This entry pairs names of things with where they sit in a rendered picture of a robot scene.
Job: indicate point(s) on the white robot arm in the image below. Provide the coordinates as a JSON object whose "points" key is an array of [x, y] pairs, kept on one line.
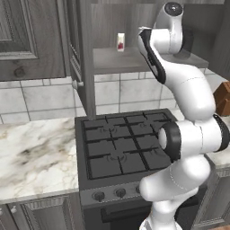
{"points": [[188, 90]]}

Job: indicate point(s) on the open grey cabinet door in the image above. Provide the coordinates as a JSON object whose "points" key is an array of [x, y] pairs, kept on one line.
{"points": [[86, 54], [221, 36]]}

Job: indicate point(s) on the dark round cabinet knob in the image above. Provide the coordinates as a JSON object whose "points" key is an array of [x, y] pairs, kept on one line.
{"points": [[19, 72]]}

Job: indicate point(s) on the grey base cabinet door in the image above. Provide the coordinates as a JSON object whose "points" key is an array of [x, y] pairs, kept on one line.
{"points": [[5, 220], [48, 214]]}

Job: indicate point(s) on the grey base cabinet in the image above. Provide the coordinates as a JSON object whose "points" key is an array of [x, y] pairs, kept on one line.
{"points": [[214, 200]]}

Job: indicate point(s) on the white round cabinet knob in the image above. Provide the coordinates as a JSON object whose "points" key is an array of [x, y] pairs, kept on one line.
{"points": [[13, 210], [1, 212]]}

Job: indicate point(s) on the grey stove with oven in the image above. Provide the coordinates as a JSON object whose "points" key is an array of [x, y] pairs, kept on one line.
{"points": [[119, 149]]}

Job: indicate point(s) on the grey round door knob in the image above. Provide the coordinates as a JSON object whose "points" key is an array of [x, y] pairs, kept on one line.
{"points": [[77, 84]]}

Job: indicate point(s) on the white carton with red print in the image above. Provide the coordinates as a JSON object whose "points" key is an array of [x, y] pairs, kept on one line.
{"points": [[120, 42]]}

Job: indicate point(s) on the dark stove knob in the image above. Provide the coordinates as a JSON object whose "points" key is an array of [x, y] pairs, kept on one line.
{"points": [[98, 196], [120, 192], [138, 189]]}

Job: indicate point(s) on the brown block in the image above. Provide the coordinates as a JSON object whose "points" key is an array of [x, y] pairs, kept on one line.
{"points": [[223, 99]]}

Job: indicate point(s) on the open grey wall cabinet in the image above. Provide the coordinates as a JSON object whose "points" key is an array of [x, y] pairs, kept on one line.
{"points": [[119, 61]]}

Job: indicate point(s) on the closed grey wall cabinet door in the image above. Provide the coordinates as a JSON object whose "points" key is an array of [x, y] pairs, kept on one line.
{"points": [[33, 36]]}

